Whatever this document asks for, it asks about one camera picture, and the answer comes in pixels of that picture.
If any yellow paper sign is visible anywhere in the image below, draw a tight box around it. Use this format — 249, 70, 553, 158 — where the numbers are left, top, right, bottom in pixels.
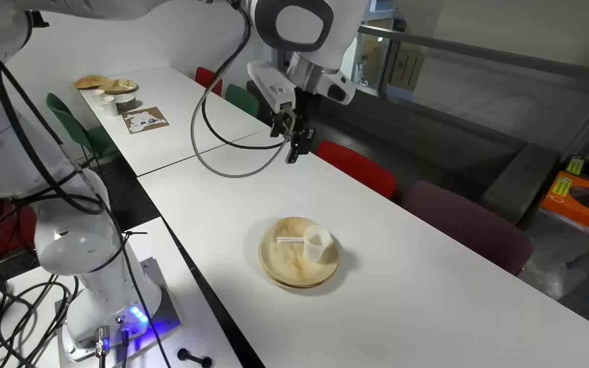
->
389, 44, 428, 95

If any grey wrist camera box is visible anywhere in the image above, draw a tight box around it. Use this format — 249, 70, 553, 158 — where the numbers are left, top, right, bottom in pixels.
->
246, 59, 298, 114

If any orange box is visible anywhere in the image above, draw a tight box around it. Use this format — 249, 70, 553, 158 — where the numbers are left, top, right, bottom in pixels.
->
538, 169, 589, 244

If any grey metal railing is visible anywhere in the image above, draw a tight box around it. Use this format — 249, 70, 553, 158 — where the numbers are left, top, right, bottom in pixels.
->
357, 23, 589, 160

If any yellow green tag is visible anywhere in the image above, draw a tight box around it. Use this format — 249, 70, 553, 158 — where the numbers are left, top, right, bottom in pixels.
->
564, 155, 588, 179

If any green chair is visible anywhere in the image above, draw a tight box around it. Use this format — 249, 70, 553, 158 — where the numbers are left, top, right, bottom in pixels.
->
45, 92, 117, 166
224, 81, 264, 119

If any small palm leaf plate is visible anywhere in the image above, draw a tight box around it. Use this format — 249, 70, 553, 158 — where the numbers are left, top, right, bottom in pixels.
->
71, 73, 113, 92
102, 78, 142, 96

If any bright red chair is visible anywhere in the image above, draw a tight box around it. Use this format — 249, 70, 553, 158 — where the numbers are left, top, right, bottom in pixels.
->
312, 140, 401, 201

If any black dumbbell shaped knob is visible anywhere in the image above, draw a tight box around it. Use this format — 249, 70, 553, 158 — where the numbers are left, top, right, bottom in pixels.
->
175, 345, 214, 368

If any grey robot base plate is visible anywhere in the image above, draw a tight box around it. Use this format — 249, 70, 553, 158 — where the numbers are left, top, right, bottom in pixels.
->
58, 256, 183, 363

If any small white bowl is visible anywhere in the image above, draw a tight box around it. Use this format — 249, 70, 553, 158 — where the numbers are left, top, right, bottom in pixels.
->
113, 92, 137, 114

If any small red chair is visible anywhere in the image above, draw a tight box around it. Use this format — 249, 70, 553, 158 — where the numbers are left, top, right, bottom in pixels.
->
193, 65, 226, 99

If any black cable bundle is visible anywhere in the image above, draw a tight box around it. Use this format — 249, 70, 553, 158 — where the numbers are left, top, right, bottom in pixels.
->
0, 273, 84, 368

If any brown printed booklet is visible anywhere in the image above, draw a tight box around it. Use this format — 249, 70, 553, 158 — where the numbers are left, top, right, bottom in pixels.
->
121, 106, 172, 138

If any dark red chair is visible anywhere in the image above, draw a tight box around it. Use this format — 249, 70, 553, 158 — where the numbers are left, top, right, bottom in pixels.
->
0, 187, 40, 263

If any round palm leaf plate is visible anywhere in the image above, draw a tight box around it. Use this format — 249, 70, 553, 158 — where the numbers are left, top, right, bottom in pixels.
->
257, 215, 344, 290

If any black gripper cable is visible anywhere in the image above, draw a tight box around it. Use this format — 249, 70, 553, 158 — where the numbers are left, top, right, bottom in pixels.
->
188, 0, 291, 181

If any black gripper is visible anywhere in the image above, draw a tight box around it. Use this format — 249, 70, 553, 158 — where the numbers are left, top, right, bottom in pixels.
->
270, 89, 319, 166

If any white plastic spoon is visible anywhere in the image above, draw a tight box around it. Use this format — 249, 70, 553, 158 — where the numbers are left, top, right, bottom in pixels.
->
276, 234, 312, 252

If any white plastic cup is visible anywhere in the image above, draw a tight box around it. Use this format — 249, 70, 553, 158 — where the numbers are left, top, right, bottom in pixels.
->
302, 227, 336, 266

